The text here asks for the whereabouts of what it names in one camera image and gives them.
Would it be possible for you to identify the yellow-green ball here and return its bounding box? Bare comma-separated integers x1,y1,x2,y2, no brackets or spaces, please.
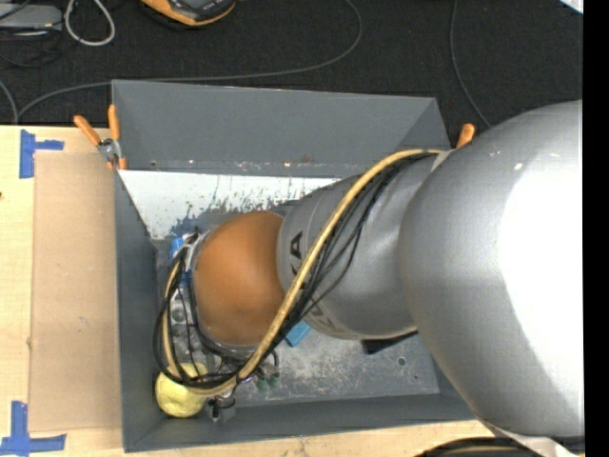
154,361,211,420

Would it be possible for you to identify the blue sponge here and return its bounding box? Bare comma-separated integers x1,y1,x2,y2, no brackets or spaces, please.
284,322,313,348

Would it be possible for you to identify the small blue block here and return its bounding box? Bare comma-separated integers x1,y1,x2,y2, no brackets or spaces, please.
168,235,199,262

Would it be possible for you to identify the brown cardboard board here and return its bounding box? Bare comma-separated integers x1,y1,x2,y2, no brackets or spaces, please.
27,151,123,433

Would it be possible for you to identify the grey metal bin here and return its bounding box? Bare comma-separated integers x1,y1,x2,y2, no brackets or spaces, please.
109,79,479,452

